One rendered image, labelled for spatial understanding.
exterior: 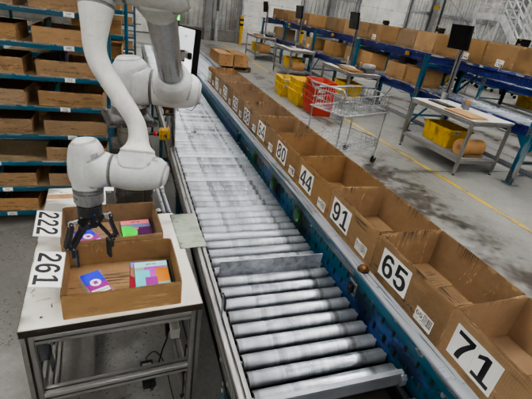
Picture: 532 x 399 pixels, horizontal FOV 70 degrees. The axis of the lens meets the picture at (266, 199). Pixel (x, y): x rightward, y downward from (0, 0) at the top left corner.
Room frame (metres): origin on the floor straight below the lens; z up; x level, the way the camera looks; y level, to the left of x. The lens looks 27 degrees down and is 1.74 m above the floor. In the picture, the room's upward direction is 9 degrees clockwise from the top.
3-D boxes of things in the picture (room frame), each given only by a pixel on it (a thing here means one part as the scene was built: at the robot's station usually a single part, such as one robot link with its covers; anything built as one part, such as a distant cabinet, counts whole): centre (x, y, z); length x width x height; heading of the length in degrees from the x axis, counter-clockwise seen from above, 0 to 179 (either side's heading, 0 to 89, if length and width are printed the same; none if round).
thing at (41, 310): (1.39, 0.65, 0.74); 1.00 x 0.58 x 0.03; 25
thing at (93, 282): (1.04, 0.55, 0.77); 0.13 x 0.07 x 0.04; 47
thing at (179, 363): (1.39, 0.65, 0.36); 1.00 x 0.58 x 0.72; 25
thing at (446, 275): (1.12, -0.65, 0.96); 0.39 x 0.29 x 0.17; 22
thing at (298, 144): (2.20, -0.21, 0.96); 0.39 x 0.29 x 0.17; 22
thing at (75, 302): (1.10, 0.48, 0.80); 0.38 x 0.28 x 0.10; 114
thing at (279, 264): (1.33, -0.07, 0.76); 0.46 x 0.01 x 0.09; 112
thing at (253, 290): (1.24, -0.11, 0.72); 0.52 x 0.05 x 0.05; 112
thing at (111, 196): (1.71, 0.68, 0.91); 0.26 x 0.26 x 0.33; 25
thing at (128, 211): (1.37, 0.63, 0.80); 0.38 x 0.28 x 0.10; 117
